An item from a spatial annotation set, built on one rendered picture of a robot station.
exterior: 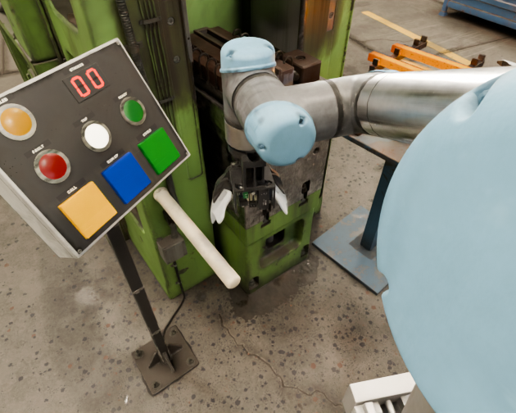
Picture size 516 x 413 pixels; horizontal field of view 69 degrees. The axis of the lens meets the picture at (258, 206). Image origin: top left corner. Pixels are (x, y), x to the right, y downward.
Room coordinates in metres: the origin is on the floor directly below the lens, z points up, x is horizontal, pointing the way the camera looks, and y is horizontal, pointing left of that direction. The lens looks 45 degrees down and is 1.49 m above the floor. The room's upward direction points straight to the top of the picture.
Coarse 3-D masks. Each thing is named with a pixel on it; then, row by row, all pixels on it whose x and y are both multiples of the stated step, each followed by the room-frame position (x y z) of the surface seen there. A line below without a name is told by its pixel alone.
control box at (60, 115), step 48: (96, 48) 0.71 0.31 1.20; (0, 96) 0.53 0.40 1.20; (48, 96) 0.58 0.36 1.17; (96, 96) 0.64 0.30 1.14; (144, 96) 0.71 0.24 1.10; (0, 144) 0.47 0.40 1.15; (48, 144) 0.52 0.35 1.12; (0, 192) 0.46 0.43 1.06; (48, 192) 0.46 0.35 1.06; (144, 192) 0.56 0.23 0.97; (48, 240) 0.43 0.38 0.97; (96, 240) 0.44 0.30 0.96
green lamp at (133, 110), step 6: (126, 102) 0.67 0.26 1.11; (132, 102) 0.68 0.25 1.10; (126, 108) 0.66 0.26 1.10; (132, 108) 0.67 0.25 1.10; (138, 108) 0.68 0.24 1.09; (126, 114) 0.65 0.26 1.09; (132, 114) 0.66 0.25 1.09; (138, 114) 0.67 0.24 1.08; (132, 120) 0.65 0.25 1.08; (138, 120) 0.66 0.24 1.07
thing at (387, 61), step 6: (372, 54) 1.20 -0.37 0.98; (378, 54) 1.20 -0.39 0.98; (372, 60) 1.20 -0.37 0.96; (384, 60) 1.17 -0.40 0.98; (390, 60) 1.16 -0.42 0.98; (396, 60) 1.16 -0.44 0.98; (384, 66) 1.16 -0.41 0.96; (390, 66) 1.15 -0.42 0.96; (396, 66) 1.13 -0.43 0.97; (402, 66) 1.12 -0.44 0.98; (408, 66) 1.11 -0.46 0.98; (414, 66) 1.11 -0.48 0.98
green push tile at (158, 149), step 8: (160, 128) 0.68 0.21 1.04; (152, 136) 0.65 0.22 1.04; (160, 136) 0.67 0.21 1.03; (168, 136) 0.68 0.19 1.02; (144, 144) 0.63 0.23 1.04; (152, 144) 0.64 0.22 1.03; (160, 144) 0.65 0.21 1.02; (168, 144) 0.67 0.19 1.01; (144, 152) 0.62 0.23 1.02; (152, 152) 0.63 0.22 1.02; (160, 152) 0.64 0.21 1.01; (168, 152) 0.65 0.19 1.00; (176, 152) 0.67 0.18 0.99; (152, 160) 0.62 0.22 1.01; (160, 160) 0.63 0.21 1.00; (168, 160) 0.64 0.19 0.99; (160, 168) 0.61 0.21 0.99
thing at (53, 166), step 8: (40, 160) 0.49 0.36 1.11; (48, 160) 0.50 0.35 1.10; (56, 160) 0.50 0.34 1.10; (64, 160) 0.51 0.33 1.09; (40, 168) 0.48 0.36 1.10; (48, 168) 0.48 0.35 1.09; (56, 168) 0.49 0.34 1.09; (64, 168) 0.50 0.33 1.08; (48, 176) 0.48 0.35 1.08; (56, 176) 0.48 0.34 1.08
